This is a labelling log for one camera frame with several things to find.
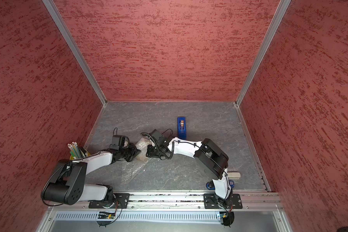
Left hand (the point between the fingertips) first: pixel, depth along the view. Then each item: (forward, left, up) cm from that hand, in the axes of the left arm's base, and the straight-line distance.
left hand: (141, 152), depth 91 cm
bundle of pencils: (-5, +33, +13) cm, 36 cm away
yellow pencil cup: (-8, +36, +9) cm, 38 cm away
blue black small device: (-19, -42, +3) cm, 46 cm away
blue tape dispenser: (+17, -26, +3) cm, 31 cm away
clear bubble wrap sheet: (-10, +4, -1) cm, 11 cm away
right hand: (-5, -6, +3) cm, 8 cm away
